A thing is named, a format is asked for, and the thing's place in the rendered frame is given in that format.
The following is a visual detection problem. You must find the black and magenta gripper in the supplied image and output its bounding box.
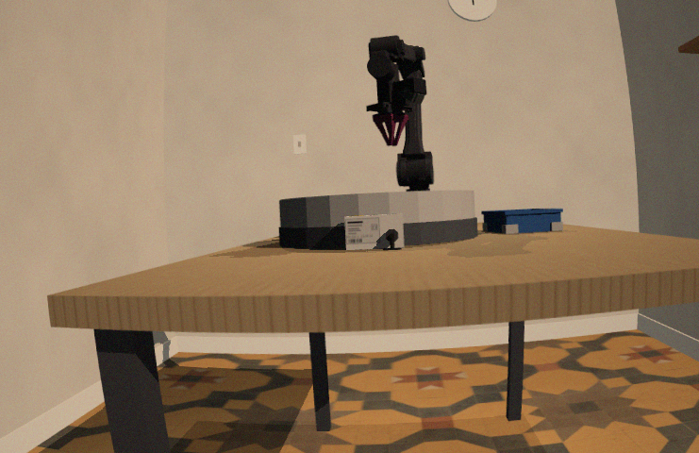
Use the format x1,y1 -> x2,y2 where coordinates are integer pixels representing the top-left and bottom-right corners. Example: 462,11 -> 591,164
366,82 -> 413,146

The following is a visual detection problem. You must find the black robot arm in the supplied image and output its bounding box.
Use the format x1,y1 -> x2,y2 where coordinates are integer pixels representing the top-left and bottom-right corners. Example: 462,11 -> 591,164
367,35 -> 434,191

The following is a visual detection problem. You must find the blue crate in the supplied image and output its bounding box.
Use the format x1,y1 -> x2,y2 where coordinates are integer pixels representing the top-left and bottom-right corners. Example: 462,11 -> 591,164
481,209 -> 563,234

